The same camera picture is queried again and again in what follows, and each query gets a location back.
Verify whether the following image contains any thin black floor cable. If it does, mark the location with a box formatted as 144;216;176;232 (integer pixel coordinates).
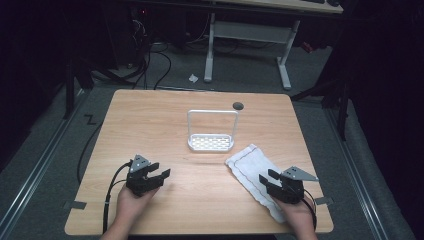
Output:
76;120;105;185

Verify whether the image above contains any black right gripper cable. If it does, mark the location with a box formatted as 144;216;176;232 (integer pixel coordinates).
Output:
301;187;318;232

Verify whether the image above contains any person's right hand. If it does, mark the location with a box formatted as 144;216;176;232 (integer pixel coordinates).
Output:
270;194;317;232

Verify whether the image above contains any white-legged desk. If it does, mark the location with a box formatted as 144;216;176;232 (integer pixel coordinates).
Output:
203;0;345;91

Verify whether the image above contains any metal floor rail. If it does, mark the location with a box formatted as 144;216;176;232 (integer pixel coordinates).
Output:
323;107;390;240
0;89;88;236

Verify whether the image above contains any bundle of black floor cables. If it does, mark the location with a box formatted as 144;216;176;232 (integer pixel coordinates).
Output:
89;13;173;91

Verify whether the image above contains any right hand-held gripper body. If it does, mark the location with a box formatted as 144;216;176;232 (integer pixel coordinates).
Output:
266;165;320;205

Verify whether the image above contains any person's left hand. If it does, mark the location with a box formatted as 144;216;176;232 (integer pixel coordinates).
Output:
115;184;160;228

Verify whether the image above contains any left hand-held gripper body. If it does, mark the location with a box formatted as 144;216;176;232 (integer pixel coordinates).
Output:
125;154;164;197

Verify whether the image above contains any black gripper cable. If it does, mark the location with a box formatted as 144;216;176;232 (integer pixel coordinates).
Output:
102;160;133;235
301;187;318;232

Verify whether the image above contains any black metal stand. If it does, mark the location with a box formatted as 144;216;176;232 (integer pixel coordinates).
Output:
289;71;355;142
62;56;95;120

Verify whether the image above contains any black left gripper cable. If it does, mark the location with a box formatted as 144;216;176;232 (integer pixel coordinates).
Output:
102;160;133;235

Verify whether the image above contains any white towel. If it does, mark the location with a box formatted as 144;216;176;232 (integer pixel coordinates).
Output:
225;143;288;224

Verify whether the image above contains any grey tape strip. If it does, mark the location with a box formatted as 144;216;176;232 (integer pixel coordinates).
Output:
62;200;88;211
314;196;335;206

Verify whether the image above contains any white rack with perforated tray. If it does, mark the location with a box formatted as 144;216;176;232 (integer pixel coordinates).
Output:
186;109;240;153

